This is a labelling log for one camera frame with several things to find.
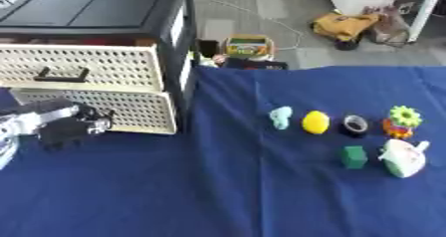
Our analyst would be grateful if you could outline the colourful box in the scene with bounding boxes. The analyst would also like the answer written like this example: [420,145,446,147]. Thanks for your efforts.
[219,34,278,62]

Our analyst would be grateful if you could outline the black cabinet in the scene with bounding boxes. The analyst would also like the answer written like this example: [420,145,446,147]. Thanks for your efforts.
[0,0,201,133]

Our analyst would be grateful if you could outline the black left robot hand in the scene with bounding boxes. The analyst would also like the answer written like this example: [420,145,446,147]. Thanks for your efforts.
[35,103,117,150]

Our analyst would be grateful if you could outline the black drawer handle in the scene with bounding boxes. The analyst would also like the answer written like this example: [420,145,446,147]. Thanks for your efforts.
[33,66,93,84]

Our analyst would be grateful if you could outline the pale teal toy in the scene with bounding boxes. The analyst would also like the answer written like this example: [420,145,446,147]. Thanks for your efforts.
[268,106,295,130]

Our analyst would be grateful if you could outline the green and orange gear toy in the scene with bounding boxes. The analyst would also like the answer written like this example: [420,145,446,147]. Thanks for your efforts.
[381,105,425,140]

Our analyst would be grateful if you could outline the green block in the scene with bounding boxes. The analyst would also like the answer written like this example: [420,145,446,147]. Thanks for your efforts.
[339,144,369,170]

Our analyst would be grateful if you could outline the yellow toy lemon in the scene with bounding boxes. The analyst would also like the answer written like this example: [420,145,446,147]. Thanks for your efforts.
[300,110,332,135]

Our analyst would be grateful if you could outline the white cable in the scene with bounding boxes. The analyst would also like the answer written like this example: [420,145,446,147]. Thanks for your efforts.
[209,0,307,52]

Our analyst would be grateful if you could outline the black tape roll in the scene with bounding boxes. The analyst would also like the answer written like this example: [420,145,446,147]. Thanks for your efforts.
[337,114,371,139]

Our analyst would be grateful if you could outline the white toy teapot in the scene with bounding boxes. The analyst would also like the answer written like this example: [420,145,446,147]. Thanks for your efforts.
[377,138,432,179]

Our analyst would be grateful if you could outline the black box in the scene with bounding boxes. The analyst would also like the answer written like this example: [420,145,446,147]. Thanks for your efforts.
[221,57,290,71]

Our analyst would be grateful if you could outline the white furniture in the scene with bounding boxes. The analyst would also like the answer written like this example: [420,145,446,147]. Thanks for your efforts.
[326,0,446,44]

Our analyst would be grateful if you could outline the clear plastic bag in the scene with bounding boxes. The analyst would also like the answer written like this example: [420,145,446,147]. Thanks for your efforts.
[362,5,413,47]

